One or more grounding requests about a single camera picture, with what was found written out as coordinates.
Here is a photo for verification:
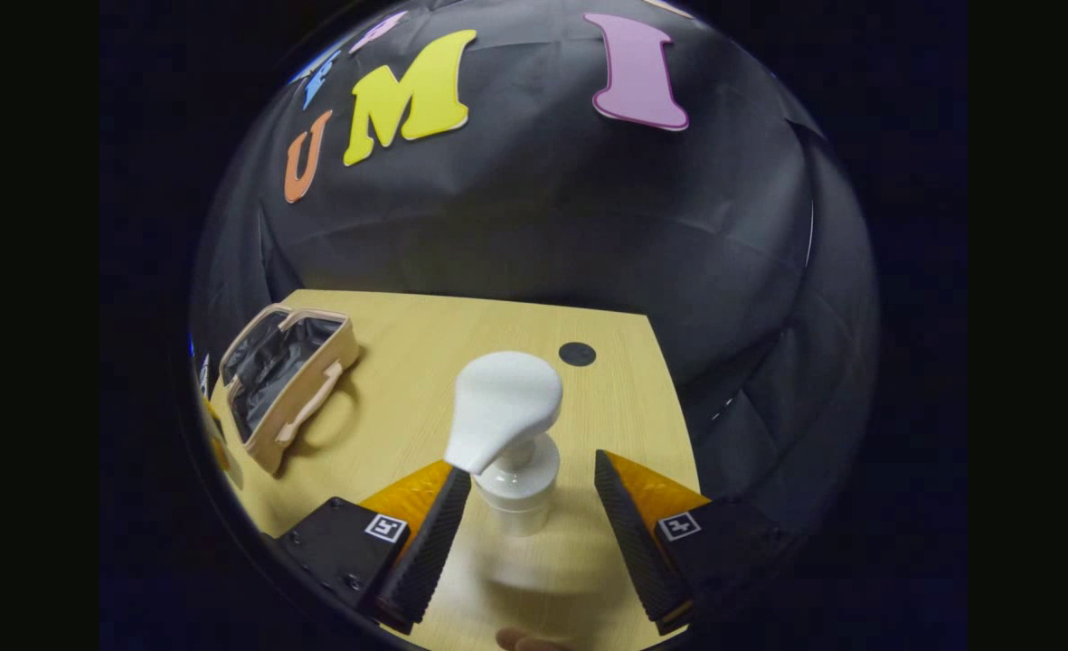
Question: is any white pump bottle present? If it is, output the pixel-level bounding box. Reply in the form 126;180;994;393
443;351;564;539

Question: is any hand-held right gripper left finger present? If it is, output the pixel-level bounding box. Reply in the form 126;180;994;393
273;466;473;634

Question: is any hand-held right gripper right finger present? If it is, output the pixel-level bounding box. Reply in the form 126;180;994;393
592;449;797;634

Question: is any beige pink suitcase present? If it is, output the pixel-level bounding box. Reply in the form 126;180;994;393
219;304;361;477

